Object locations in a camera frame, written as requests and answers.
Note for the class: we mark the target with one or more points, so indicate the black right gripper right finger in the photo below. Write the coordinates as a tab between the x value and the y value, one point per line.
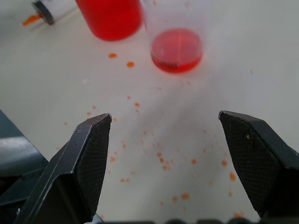
259	161

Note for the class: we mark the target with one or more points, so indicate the clear syringe with black plunger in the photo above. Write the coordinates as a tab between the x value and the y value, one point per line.
44	10

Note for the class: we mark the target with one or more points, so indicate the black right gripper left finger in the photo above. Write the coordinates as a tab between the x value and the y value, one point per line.
70	168

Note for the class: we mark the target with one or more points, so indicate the grey table edge frame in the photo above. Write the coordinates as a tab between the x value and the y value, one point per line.
16	163

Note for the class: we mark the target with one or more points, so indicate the bottle of red liquid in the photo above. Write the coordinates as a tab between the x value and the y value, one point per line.
112	18

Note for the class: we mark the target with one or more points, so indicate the small clear plastic cup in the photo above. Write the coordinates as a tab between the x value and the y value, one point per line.
175	44

